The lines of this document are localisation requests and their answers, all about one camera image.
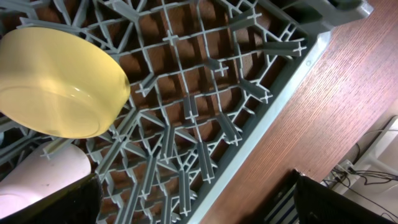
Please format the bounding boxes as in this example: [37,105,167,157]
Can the striped black grey box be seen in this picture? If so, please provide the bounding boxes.
[240,169,299,224]

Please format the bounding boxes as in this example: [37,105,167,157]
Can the pink cup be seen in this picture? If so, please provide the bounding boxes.
[1,142,91,218]

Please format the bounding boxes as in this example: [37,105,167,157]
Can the yellow bowl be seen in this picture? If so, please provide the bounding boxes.
[1,27,131,139]

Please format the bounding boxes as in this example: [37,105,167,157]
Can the grey dishwasher rack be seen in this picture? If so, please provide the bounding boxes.
[1,0,373,223]

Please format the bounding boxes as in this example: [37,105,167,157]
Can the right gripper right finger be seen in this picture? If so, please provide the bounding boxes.
[294,175,393,224]

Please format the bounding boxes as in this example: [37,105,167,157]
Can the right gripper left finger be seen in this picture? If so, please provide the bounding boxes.
[1,174,103,224]

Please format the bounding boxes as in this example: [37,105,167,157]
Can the white power strip cables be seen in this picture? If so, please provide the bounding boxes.
[320,114,398,223]

